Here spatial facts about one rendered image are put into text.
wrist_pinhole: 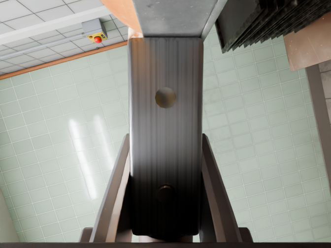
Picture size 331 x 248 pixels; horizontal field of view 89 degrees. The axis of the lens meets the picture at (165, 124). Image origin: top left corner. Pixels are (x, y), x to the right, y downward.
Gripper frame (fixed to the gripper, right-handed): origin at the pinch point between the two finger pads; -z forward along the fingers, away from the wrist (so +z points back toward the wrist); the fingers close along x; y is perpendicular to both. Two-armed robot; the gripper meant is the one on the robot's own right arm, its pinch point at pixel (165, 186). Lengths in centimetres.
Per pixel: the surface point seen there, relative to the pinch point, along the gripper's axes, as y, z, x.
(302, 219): 139, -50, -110
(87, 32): 13, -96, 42
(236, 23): 2, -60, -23
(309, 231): 147, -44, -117
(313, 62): 16, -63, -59
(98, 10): 2, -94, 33
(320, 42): 9, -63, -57
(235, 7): -2, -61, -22
